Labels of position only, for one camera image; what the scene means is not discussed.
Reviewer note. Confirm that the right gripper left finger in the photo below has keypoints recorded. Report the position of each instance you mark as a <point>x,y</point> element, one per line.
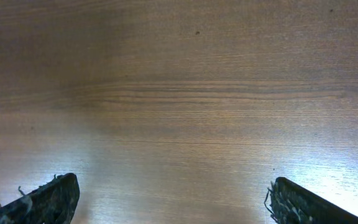
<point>52,203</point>

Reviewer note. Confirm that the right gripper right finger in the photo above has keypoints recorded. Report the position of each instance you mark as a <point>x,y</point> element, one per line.
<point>291,203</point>

